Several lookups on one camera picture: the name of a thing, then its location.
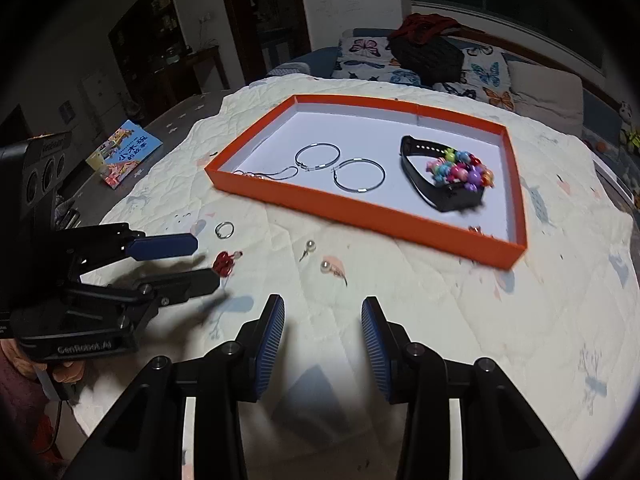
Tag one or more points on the black smart wristband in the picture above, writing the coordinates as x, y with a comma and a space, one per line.
415, 175

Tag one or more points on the dark display cabinet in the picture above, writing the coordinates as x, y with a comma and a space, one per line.
145, 45

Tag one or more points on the person's left hand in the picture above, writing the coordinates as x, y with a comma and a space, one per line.
67, 375

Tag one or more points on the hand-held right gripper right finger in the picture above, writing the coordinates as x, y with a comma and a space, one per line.
375, 345

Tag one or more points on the silver hoop earring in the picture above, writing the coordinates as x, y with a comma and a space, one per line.
357, 191
312, 167

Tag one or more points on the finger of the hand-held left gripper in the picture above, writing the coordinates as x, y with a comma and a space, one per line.
195, 282
165, 246

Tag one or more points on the grey star bedsheet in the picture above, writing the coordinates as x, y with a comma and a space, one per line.
175, 130

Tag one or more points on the dark wooden side table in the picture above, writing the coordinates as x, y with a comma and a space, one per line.
200, 70

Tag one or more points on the orange cardboard tray box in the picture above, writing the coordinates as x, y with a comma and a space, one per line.
360, 130

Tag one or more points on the person's left forearm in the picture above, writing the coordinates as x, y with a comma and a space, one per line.
20, 395

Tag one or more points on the butterfly print pillow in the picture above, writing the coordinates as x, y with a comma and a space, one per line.
487, 77
360, 57

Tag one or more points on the plush toy with yellow vest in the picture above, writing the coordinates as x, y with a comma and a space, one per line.
632, 139

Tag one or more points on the pearl stud earring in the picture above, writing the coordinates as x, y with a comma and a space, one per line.
310, 245
327, 264

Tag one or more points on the dark wooden door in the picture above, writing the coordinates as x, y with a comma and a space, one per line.
260, 15

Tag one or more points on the colourful children's picture book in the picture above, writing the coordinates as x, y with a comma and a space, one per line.
125, 155

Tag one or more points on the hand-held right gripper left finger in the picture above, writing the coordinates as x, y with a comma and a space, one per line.
270, 345

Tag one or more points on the beige pillow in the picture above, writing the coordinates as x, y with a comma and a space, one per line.
545, 92

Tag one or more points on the red cloth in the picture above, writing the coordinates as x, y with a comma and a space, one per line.
420, 25

